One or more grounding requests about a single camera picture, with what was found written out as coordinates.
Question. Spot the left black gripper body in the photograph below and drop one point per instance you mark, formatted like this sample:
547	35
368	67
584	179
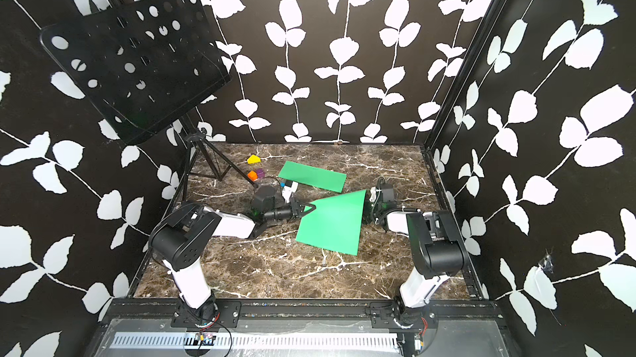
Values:
280	213

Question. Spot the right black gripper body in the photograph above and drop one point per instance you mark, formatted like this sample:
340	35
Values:
373	210

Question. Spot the green rectangular paper sheet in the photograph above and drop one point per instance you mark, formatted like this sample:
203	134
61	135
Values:
313	176

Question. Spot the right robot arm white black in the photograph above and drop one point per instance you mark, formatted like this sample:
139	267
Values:
438	252

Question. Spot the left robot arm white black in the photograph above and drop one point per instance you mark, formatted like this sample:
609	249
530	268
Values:
180	240

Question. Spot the yellow toy block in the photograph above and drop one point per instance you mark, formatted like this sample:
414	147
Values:
253	159

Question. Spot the black perforated music stand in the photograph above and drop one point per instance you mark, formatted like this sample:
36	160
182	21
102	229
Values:
142	65

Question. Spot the black front mounting rail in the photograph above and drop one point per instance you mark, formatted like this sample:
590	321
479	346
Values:
382	314

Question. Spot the white slotted cable duct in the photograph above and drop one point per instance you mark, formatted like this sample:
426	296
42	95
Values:
384	342

